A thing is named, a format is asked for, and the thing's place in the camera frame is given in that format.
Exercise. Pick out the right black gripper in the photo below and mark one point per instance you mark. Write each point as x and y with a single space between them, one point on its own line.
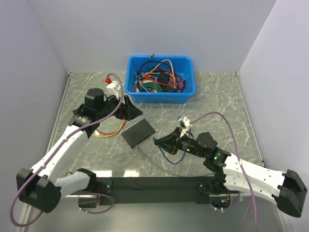
169 142

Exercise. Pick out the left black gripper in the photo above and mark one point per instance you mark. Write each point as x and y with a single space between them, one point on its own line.
132 111

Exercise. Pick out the black network switch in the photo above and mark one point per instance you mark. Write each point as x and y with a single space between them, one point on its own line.
79 112
137 133

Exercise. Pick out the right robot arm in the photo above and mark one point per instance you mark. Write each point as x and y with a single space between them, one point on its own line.
284 189

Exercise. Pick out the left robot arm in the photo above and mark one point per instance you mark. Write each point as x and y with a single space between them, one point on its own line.
41 187

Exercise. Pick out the black base beam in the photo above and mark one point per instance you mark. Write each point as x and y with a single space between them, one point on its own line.
160 189

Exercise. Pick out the blue plastic bin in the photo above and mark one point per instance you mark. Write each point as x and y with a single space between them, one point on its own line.
160 79

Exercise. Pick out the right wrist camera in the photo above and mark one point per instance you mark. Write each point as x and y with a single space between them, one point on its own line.
185 125

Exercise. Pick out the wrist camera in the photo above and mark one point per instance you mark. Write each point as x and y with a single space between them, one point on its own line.
185 125
113 87

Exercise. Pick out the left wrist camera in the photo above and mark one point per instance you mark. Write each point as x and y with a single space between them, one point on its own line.
113 87

